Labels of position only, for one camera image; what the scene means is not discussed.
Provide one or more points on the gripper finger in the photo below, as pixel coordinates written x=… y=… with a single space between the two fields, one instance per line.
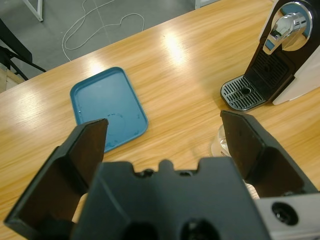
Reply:
x=50 y=190
x=252 y=155

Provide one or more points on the clear glass cup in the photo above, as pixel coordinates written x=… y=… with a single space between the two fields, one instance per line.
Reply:
x=220 y=147

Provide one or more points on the white capsule coffee machine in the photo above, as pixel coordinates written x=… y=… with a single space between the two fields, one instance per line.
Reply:
x=307 y=82

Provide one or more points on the metal grid drip tray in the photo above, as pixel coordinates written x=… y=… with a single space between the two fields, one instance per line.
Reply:
x=235 y=97

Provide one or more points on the teal plastic serving tray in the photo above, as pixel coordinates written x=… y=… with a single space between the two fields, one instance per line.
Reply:
x=105 y=97

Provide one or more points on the light wooden crate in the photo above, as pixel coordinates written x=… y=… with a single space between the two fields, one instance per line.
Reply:
x=7 y=80

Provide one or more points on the black chair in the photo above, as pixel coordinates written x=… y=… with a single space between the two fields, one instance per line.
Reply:
x=15 y=42

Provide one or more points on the white table frame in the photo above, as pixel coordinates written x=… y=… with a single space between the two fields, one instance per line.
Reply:
x=203 y=3
x=40 y=11

